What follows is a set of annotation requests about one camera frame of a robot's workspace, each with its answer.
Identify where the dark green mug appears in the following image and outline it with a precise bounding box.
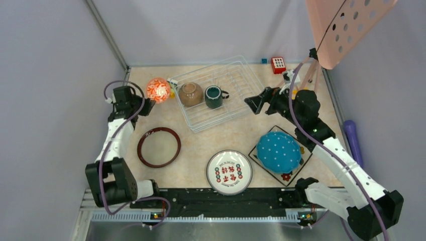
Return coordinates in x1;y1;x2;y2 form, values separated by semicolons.
204;85;230;109

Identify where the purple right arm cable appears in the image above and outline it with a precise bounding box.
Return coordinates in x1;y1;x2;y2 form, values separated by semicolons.
288;62;390;241

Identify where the square floral plate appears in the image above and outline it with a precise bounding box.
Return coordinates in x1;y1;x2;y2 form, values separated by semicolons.
248;125;312;187

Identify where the purple handle tool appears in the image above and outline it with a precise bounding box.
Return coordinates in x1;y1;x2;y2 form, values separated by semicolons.
343;120;364;168

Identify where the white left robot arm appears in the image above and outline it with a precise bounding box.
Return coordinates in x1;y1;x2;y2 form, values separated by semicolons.
85;86;161;208

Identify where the pink perforated music stand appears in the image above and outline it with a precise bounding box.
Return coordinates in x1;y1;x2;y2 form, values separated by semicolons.
276;0;398;94

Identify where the white printed plate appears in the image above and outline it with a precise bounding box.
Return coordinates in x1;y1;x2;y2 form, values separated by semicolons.
206;150;253;196

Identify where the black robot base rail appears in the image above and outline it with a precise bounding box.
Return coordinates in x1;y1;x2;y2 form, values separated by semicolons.
130;188;319;218

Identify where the striped toy block stack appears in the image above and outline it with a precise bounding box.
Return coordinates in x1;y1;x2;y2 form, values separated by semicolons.
167;78;177;98

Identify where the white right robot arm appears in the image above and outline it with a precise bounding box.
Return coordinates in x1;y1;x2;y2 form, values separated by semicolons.
245;87;404;240

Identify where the brown speckled bowl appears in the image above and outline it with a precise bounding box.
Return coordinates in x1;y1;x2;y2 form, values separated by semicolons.
178;82;204;107

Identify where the blue polka dot plate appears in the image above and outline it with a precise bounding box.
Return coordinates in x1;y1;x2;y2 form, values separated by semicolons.
256;132;302;174

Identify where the red toy block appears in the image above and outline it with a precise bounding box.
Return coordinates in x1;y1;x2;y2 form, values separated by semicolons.
270;56;287;74

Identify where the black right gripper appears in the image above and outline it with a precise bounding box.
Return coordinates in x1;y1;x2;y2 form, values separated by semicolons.
245;83;303;127

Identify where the orange patterned bowl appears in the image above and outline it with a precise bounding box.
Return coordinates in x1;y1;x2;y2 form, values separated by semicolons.
146;78;171;103

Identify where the red rimmed round plate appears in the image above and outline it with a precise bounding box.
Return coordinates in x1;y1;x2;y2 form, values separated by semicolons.
137;127;181;168

